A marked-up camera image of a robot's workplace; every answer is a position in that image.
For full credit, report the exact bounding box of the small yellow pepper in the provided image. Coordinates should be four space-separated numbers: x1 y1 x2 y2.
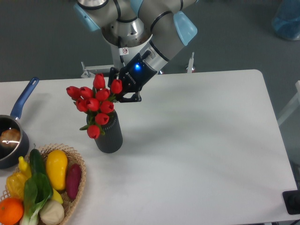
18 156 31 178

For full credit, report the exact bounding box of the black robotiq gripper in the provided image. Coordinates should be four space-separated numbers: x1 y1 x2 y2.
107 52 157 103

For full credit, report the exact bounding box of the blue handled saucepan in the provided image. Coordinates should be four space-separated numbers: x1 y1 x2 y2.
0 77 39 169

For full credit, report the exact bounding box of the black device at table edge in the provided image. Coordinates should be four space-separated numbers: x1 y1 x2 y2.
282 190 300 215

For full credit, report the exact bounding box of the dark grey ribbed vase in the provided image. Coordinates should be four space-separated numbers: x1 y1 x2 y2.
86 111 123 153

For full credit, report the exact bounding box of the green bok choy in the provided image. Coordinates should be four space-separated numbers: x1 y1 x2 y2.
20 172 53 225

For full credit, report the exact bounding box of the yellow squash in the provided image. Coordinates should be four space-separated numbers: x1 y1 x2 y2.
46 150 68 191

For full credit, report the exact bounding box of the red tulip bouquet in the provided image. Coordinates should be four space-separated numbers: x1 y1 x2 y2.
66 73 123 139

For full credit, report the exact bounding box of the beige garlic bulb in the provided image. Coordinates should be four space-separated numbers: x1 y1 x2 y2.
40 200 64 225

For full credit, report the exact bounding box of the purple sweet potato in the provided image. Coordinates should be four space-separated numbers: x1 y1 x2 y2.
66 164 82 200

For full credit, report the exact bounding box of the yellow bell pepper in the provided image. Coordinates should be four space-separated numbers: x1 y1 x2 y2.
6 172 28 201

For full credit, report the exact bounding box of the orange fruit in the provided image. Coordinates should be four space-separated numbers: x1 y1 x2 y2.
0 197 24 225

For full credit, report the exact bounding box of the white metal frame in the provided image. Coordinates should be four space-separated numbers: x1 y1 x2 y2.
277 81 300 126

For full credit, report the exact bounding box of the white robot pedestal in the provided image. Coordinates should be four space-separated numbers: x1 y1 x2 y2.
81 16 167 79

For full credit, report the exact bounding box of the yellow banana tip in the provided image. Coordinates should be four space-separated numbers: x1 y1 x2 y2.
51 188 63 204

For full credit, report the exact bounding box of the brown bread bun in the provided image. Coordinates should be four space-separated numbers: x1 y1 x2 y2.
0 128 21 148

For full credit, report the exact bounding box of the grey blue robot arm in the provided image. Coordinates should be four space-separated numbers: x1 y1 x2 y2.
74 0 197 102

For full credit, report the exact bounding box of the blue translucent container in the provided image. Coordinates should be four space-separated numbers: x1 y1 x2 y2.
271 0 300 41

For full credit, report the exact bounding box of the woven wicker basket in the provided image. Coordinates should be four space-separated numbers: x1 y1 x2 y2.
0 144 86 225

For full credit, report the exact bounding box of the dark green cucumber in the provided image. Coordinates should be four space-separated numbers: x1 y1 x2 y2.
30 149 47 175

